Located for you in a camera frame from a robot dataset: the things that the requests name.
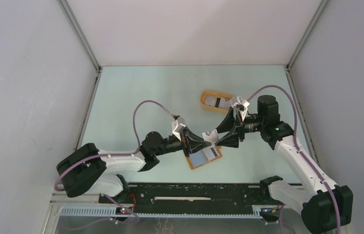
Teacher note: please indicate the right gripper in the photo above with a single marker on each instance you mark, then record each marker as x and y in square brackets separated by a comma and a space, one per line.
[231, 139]

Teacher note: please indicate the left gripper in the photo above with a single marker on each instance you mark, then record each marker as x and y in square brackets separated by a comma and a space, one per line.
[189, 140]

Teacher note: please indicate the silver VIP card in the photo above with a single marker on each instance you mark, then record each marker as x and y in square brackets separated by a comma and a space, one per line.
[211, 136]

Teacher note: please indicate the silver magnetic stripe card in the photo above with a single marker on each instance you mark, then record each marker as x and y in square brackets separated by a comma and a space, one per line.
[211, 153]

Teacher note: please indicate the orange leather card holder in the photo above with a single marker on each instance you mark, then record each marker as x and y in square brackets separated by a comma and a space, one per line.
[199, 159]

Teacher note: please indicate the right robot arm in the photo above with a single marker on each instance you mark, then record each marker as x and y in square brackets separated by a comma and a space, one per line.
[323, 205]

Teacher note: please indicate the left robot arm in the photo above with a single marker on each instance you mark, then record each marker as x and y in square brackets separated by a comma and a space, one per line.
[89, 169]

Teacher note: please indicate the right controller board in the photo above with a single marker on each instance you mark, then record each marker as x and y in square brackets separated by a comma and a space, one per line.
[270, 212]

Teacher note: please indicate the controller board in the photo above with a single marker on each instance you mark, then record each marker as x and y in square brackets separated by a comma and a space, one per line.
[123, 211]
[270, 212]

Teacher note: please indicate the left controller board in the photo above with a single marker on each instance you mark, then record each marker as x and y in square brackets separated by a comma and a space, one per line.
[123, 211]

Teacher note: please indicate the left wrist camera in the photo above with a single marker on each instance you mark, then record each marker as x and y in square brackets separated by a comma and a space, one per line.
[178, 125]

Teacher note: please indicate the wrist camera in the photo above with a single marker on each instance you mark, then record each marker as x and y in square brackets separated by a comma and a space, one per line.
[178, 125]
[240, 106]

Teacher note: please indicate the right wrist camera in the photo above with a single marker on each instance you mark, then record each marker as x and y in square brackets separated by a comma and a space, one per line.
[240, 106]

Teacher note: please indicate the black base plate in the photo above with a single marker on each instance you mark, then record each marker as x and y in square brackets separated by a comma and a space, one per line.
[194, 198]

